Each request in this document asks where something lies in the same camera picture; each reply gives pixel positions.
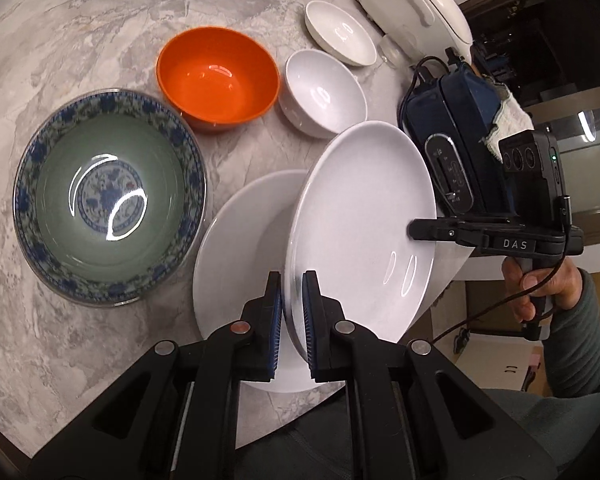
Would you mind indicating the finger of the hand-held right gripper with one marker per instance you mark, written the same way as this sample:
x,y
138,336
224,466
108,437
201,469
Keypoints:
x,y
442,232

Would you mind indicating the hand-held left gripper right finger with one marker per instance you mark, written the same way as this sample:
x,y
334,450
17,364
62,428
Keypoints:
x,y
310,321

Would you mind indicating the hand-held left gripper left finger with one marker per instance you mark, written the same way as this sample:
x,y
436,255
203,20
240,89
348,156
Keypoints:
x,y
276,321

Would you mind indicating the white round plate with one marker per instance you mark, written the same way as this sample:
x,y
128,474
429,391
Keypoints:
x,y
240,260
360,210

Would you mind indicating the deep white bowl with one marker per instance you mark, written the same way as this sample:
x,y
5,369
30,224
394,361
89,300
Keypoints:
x,y
325,95

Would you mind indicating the green bowl with blue pattern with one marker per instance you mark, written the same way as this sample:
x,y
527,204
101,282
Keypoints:
x,y
130,155

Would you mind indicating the shallow white bowl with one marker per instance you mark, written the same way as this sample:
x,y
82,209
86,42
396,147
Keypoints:
x,y
340,30

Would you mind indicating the orange bowl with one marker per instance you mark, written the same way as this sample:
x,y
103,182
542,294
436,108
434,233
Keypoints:
x,y
215,75

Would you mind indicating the person's right forearm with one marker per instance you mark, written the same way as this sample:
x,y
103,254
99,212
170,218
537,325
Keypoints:
x,y
585,330

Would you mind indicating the person's right hand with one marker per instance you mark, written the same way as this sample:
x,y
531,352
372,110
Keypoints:
x,y
565,285

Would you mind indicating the white cloth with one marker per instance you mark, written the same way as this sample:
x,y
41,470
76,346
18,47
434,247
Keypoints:
x,y
510,120

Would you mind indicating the navy blue kitchen appliance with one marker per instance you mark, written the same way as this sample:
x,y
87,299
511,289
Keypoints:
x,y
472,120

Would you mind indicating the small clear glass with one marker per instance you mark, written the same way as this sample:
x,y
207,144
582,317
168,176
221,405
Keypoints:
x,y
391,51

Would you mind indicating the white rice cooker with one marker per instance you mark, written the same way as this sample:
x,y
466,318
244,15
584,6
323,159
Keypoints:
x,y
420,5

